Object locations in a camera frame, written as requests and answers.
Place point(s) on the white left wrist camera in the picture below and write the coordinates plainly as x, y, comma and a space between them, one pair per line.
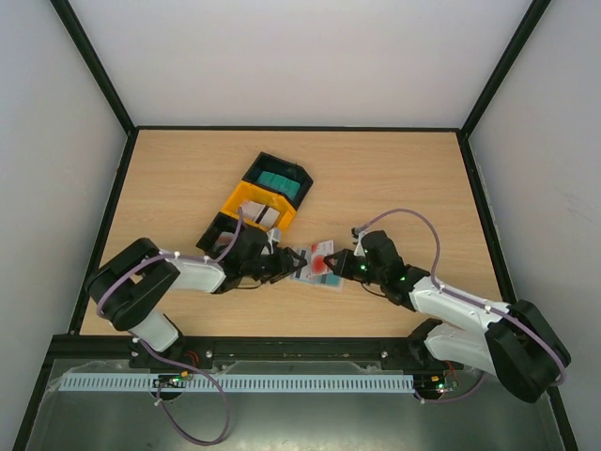
274, 236

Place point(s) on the green card stack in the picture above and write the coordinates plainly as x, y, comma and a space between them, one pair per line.
279, 184

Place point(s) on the green VIP card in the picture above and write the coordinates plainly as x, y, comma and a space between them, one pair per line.
328, 280

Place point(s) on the yellow bin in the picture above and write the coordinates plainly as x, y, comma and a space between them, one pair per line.
248, 191

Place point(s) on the white pink card stack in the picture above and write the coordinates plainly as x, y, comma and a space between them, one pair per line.
260, 214

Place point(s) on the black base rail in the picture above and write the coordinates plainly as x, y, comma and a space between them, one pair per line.
408, 354

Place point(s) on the red white card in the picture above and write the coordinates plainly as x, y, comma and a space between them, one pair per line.
318, 251

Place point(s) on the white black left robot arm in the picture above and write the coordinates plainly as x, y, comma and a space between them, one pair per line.
128, 288

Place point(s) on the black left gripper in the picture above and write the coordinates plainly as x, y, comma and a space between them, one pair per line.
284, 264

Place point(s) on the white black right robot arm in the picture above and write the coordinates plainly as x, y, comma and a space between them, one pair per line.
512, 342

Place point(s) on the black bin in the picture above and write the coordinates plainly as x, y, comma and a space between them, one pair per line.
218, 234
268, 162

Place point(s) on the beige card holder wallet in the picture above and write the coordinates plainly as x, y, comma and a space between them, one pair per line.
302, 275

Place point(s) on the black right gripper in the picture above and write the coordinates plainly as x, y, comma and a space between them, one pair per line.
346, 263

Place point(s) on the grey slotted cable duct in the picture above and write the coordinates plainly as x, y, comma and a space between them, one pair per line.
239, 383

